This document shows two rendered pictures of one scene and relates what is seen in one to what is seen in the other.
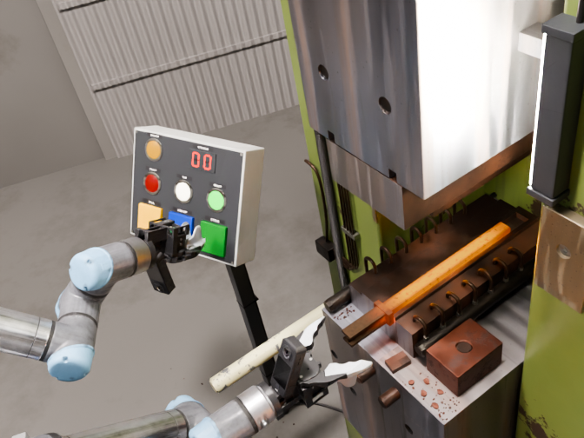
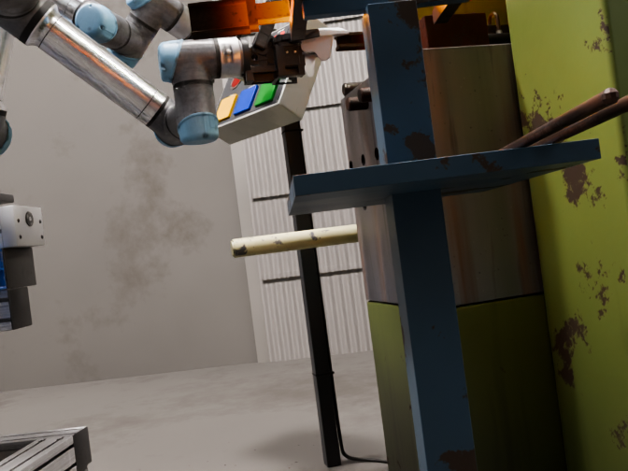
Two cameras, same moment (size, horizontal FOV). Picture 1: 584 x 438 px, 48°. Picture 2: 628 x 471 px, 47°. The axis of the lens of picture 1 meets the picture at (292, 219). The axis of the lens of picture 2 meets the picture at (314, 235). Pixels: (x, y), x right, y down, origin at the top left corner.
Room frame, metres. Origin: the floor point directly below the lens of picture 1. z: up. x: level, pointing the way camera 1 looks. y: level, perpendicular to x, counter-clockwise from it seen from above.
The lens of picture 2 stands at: (-0.62, -0.27, 0.60)
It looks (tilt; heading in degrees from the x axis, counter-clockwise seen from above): 1 degrees up; 12
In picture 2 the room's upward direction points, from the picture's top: 7 degrees counter-clockwise
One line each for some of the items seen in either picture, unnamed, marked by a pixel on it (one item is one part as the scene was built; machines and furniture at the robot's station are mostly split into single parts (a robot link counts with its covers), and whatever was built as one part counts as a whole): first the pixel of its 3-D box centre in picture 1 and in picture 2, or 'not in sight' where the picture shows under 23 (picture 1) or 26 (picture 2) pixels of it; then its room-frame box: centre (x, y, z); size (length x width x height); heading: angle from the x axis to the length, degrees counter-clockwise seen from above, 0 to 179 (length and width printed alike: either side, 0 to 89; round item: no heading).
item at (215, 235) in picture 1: (214, 238); (268, 92); (1.17, 0.19, 1.01); 0.07 x 0.05 x 0.07; 52
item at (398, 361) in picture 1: (397, 361); not in sight; (0.78, -0.15, 0.92); 0.04 x 0.03 x 0.01; 109
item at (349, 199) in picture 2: not in sight; (410, 185); (0.28, -0.20, 0.66); 0.40 x 0.30 x 0.02; 15
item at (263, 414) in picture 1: (258, 408); (230, 57); (0.70, 0.14, 0.98); 0.08 x 0.05 x 0.08; 27
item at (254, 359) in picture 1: (281, 341); (320, 237); (1.14, 0.10, 0.62); 0.44 x 0.05 x 0.05; 117
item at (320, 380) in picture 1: (323, 374); (300, 38); (0.73, 0.00, 1.00); 0.09 x 0.05 x 0.02; 81
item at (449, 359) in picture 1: (463, 356); (448, 38); (0.74, -0.27, 0.95); 0.12 x 0.09 x 0.07; 117
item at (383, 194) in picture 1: (452, 129); not in sight; (0.97, -0.32, 1.32); 0.42 x 0.20 x 0.10; 117
